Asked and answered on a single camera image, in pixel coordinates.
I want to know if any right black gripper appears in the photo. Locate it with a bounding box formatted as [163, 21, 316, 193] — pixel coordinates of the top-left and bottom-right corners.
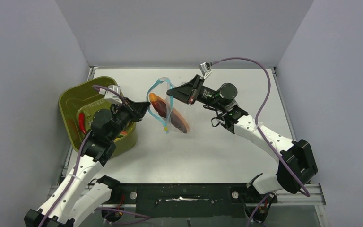
[167, 75, 226, 112]

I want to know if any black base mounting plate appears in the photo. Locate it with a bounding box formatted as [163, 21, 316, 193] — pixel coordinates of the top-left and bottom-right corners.
[106, 183, 278, 220]

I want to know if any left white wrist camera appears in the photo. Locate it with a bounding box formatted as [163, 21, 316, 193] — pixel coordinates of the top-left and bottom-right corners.
[98, 85, 122, 105]

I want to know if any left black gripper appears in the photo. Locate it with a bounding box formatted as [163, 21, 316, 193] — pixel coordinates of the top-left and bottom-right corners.
[108, 96, 151, 141]

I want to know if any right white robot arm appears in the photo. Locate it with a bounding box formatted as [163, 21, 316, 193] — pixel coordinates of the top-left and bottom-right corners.
[166, 75, 318, 202]

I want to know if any red toy chili pepper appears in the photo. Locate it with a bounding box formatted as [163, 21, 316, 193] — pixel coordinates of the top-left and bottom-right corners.
[78, 111, 86, 135]

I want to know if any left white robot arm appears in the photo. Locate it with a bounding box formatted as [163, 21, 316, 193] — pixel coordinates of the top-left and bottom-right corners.
[24, 98, 150, 227]

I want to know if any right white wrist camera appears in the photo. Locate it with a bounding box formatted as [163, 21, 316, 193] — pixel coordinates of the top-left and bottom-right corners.
[199, 62, 212, 80]

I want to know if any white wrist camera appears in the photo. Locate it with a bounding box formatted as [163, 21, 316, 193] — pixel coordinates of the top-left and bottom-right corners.
[199, 62, 212, 80]
[98, 85, 122, 105]

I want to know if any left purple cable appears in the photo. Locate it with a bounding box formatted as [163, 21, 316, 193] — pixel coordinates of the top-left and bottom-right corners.
[37, 85, 151, 227]

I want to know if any purple cable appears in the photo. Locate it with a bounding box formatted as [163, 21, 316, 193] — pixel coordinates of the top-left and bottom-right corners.
[209, 57, 311, 197]
[37, 85, 151, 227]

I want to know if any olive green plastic bin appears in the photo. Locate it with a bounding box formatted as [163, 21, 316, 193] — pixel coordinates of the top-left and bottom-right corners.
[59, 77, 138, 159]

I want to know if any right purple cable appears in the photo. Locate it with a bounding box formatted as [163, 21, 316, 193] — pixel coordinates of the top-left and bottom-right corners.
[209, 57, 311, 197]

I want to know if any clear zip top bag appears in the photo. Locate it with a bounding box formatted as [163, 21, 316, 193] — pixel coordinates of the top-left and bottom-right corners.
[146, 77, 190, 134]

